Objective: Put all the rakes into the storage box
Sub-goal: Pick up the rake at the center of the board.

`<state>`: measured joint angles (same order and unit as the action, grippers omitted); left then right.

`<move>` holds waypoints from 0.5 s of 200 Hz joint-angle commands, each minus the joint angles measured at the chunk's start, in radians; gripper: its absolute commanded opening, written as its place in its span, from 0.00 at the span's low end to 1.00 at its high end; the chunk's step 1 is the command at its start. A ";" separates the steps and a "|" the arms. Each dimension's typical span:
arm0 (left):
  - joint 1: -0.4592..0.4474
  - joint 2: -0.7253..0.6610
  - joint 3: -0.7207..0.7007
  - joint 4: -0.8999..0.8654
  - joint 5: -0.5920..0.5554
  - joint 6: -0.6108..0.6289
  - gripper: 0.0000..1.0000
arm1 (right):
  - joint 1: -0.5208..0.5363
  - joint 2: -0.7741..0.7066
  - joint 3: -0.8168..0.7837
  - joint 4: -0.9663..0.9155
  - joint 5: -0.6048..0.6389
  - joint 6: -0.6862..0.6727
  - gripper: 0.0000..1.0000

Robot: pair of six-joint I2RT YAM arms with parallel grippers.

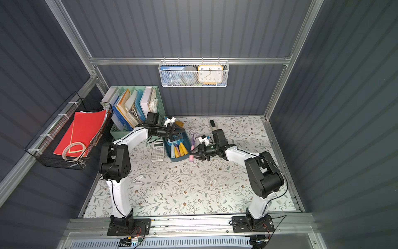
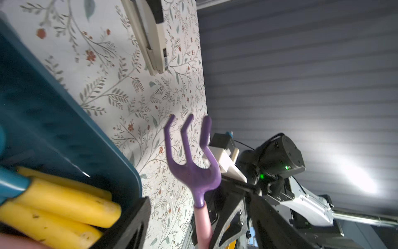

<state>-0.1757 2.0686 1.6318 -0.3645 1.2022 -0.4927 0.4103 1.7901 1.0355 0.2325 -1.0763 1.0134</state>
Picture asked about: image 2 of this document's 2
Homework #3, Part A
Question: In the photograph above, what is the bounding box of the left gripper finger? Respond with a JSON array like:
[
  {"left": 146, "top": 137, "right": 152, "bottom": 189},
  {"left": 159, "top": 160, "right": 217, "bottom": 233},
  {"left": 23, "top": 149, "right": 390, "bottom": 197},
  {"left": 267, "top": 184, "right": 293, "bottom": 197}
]
[{"left": 91, "top": 197, "right": 151, "bottom": 249}]

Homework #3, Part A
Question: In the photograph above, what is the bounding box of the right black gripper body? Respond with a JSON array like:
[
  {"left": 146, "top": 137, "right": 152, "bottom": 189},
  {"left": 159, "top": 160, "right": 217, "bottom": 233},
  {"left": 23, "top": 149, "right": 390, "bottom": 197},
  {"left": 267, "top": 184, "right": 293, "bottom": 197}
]
[{"left": 190, "top": 149, "right": 315, "bottom": 249}]

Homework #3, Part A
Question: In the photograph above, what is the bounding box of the teal plastic storage box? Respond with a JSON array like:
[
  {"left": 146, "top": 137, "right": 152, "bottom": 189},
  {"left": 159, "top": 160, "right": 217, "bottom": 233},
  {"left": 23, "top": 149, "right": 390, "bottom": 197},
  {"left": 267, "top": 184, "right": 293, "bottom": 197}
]
[{"left": 1, "top": 21, "right": 142, "bottom": 226}]

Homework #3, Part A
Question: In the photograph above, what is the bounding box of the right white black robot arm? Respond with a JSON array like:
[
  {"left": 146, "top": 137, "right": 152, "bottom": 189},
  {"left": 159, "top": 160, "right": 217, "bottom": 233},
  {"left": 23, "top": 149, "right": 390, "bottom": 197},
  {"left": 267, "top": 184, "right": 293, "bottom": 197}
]
[{"left": 205, "top": 133, "right": 398, "bottom": 249}]

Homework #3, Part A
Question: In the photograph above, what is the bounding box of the black white marker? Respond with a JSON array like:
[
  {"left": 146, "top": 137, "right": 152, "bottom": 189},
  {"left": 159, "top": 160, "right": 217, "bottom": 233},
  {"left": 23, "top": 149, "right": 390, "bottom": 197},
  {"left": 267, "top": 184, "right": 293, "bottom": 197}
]
[{"left": 122, "top": 0, "right": 169, "bottom": 76}]

